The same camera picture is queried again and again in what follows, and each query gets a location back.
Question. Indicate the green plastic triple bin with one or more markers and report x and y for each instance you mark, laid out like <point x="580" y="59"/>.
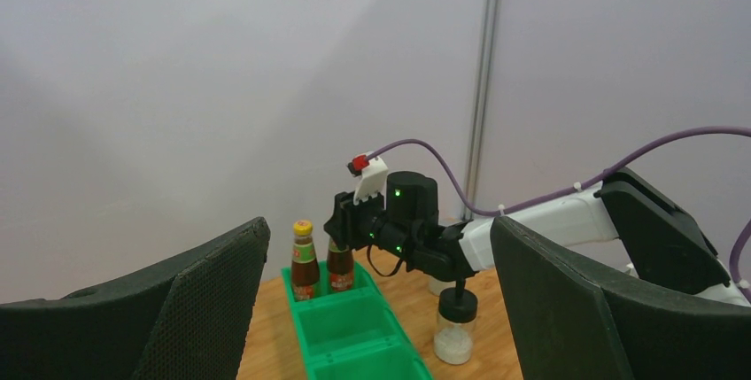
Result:
<point x="353" y="334"/>

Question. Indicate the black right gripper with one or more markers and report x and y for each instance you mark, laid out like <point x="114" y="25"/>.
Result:
<point x="356" y="226"/>

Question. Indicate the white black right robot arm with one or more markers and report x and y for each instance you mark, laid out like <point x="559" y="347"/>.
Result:
<point x="398" y="213"/>

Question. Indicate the yellow cap sauce bottle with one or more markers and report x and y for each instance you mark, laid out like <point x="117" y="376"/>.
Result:
<point x="304" y="269"/>
<point x="340" y="267"/>

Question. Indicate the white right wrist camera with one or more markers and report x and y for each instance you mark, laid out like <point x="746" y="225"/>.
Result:
<point x="372" y="175"/>

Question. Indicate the silver lid spice jar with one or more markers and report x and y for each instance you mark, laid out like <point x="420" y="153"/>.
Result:
<point x="435" y="286"/>

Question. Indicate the black cap white powder jar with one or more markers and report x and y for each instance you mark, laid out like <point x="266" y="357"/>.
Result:
<point x="453" y="339"/>

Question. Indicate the right aluminium corner post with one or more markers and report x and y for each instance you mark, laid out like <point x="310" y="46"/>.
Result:
<point x="481" y="94"/>

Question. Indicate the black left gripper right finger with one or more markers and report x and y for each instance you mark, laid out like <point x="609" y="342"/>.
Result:
<point x="574" y="318"/>

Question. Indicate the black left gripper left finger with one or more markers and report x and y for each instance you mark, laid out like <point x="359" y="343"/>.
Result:
<point x="186" y="317"/>

